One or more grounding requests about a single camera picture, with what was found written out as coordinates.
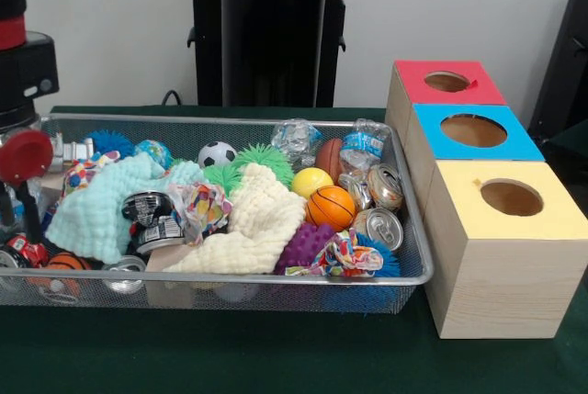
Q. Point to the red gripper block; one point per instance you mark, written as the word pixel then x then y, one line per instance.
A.
pixel 25 157

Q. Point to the orange striped plush tiger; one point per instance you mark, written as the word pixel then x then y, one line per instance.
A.
pixel 66 261

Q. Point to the large colourful print cloth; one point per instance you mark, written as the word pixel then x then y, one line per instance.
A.
pixel 80 173

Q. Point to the mint green waffle cloth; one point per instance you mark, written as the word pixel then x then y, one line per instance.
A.
pixel 92 215

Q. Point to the cream waffle cloth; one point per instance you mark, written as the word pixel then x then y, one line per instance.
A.
pixel 266 215

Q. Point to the orange toy basketball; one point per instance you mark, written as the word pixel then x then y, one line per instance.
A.
pixel 330 208

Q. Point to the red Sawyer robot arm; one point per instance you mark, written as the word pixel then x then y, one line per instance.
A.
pixel 18 72

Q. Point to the silver mesh bin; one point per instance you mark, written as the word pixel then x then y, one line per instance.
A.
pixel 413 274

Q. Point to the wooden three-hole box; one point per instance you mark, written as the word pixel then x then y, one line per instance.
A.
pixel 505 284

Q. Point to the silver toy figure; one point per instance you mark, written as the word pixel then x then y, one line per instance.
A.
pixel 73 153

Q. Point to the crushed black can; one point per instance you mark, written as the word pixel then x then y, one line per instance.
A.
pixel 151 219

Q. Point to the small colourful print cloth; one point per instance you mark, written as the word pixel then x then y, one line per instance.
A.
pixel 202 208

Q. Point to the black and white soccer ball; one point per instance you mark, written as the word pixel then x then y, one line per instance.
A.
pixel 217 154

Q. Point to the dark green tablecloth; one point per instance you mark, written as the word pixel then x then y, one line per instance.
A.
pixel 229 352
pixel 572 146

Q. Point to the purple spiky ball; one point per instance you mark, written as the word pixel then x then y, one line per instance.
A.
pixel 305 247

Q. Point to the black chair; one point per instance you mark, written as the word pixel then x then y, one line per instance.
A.
pixel 565 68

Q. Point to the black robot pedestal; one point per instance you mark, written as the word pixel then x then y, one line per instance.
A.
pixel 275 45

